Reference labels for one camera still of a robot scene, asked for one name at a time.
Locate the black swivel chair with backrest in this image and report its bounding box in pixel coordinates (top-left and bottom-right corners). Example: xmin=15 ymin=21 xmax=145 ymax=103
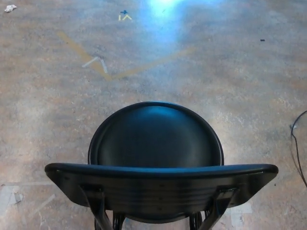
xmin=44 ymin=101 xmax=279 ymax=230

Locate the black floor cable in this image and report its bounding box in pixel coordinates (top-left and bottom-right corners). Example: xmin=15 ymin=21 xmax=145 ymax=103
xmin=289 ymin=110 xmax=307 ymax=188

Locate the pale tape cross patch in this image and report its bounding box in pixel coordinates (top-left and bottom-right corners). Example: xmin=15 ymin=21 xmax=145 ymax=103
xmin=229 ymin=203 xmax=253 ymax=224

